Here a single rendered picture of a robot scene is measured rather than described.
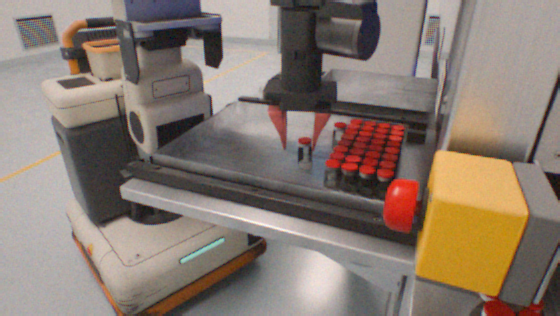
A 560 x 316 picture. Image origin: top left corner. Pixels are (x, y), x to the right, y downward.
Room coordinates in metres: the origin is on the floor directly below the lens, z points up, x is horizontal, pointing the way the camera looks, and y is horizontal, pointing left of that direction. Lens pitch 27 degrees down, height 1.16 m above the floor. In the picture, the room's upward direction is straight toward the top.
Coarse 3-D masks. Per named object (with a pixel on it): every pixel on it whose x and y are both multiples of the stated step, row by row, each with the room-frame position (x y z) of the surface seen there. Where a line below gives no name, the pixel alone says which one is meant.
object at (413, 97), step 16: (336, 80) 0.97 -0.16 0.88; (352, 80) 0.96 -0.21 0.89; (368, 80) 0.94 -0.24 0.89; (384, 80) 0.93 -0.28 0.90; (400, 80) 0.91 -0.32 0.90; (416, 80) 0.90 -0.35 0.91; (432, 80) 0.88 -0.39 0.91; (352, 96) 0.84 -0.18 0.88; (368, 96) 0.84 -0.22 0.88; (384, 96) 0.84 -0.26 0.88; (400, 96) 0.84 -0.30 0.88; (416, 96) 0.84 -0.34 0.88; (432, 96) 0.84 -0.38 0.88; (384, 112) 0.68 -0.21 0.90; (400, 112) 0.66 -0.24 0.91; (416, 112) 0.65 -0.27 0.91; (432, 112) 0.64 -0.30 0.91; (432, 128) 0.64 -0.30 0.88
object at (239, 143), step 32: (192, 128) 0.57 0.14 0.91; (224, 128) 0.64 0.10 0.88; (256, 128) 0.64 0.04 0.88; (288, 128) 0.64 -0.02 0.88; (160, 160) 0.47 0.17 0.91; (192, 160) 0.51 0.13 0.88; (224, 160) 0.51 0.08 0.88; (256, 160) 0.51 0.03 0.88; (288, 160) 0.51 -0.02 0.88; (320, 160) 0.51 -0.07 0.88; (288, 192) 0.39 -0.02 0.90; (320, 192) 0.37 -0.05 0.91
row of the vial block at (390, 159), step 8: (392, 128) 0.54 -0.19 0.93; (400, 128) 0.54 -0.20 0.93; (392, 136) 0.50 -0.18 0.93; (400, 136) 0.51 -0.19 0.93; (392, 144) 0.48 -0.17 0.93; (400, 144) 0.48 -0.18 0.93; (384, 152) 0.46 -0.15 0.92; (392, 152) 0.45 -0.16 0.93; (400, 152) 0.51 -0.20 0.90; (384, 160) 0.43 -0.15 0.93; (392, 160) 0.43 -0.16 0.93; (384, 168) 0.41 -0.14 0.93; (392, 168) 0.41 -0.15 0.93; (384, 176) 0.39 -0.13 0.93; (392, 176) 0.39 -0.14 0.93; (376, 184) 0.39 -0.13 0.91; (384, 184) 0.38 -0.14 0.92; (376, 192) 0.39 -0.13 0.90; (384, 192) 0.38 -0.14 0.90; (384, 200) 0.38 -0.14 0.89
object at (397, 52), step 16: (384, 0) 1.28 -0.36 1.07; (400, 0) 1.27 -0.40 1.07; (416, 0) 1.25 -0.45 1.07; (384, 16) 1.28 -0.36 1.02; (400, 16) 1.27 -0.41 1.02; (416, 16) 1.25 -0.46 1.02; (384, 32) 1.28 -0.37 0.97; (400, 32) 1.26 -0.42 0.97; (416, 32) 1.25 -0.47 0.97; (384, 48) 1.28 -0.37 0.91; (400, 48) 1.26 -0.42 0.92; (416, 48) 1.25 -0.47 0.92; (336, 64) 1.33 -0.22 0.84; (352, 64) 1.31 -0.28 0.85; (368, 64) 1.29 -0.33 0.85; (384, 64) 1.28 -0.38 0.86; (400, 64) 1.26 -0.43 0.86; (416, 64) 1.25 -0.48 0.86
